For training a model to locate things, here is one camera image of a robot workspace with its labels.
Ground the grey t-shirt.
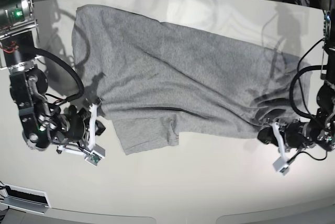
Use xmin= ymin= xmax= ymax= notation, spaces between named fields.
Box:
xmin=72 ymin=5 xmax=305 ymax=155

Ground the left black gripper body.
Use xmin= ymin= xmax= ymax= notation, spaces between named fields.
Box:
xmin=281 ymin=120 xmax=314 ymax=152

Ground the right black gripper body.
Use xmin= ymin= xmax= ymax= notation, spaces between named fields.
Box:
xmin=61 ymin=105 xmax=90 ymax=145

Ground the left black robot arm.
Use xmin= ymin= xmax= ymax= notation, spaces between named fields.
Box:
xmin=278 ymin=7 xmax=334 ymax=152

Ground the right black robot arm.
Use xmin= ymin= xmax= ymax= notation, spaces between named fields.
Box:
xmin=1 ymin=0 xmax=105 ymax=155

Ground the white cable tray box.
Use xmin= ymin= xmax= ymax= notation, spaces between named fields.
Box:
xmin=1 ymin=183 xmax=51 ymax=215

